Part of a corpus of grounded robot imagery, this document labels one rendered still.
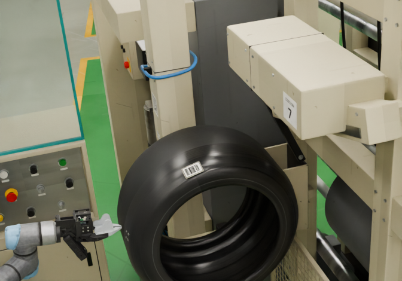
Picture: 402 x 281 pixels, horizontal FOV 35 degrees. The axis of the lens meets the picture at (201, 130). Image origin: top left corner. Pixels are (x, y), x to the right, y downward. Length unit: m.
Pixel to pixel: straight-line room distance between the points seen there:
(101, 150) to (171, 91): 3.09
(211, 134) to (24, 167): 0.93
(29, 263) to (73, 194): 0.74
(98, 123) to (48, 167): 3.04
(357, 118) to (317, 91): 0.13
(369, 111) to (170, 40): 0.79
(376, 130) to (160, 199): 0.70
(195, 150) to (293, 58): 0.43
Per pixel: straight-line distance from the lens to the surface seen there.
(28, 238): 2.08
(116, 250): 4.13
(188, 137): 2.10
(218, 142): 2.06
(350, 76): 1.75
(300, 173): 2.49
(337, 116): 1.75
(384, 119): 1.70
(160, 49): 2.17
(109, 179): 4.87
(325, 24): 5.63
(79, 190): 2.81
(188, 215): 2.49
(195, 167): 1.97
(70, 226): 2.09
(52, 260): 2.93
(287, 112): 1.78
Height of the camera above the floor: 2.46
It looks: 27 degrees down
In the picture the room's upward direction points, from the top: 5 degrees counter-clockwise
